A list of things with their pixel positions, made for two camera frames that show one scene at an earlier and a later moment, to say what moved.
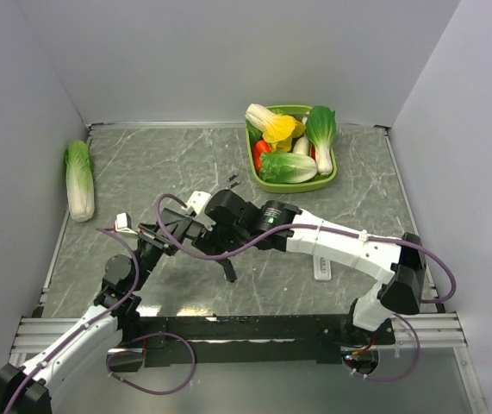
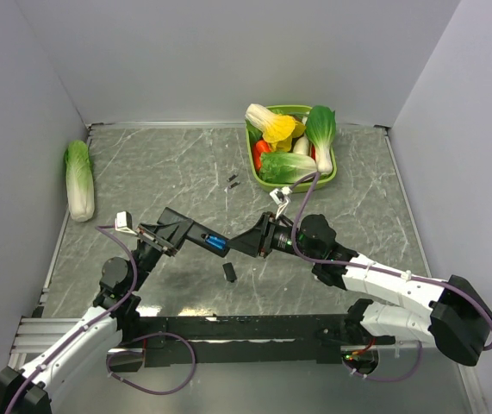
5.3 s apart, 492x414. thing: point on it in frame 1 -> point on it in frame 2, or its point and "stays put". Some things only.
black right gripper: (229, 247) -> (259, 238)
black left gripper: (155, 235) stays put
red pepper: (259, 147) stays put
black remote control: (209, 243) stays put
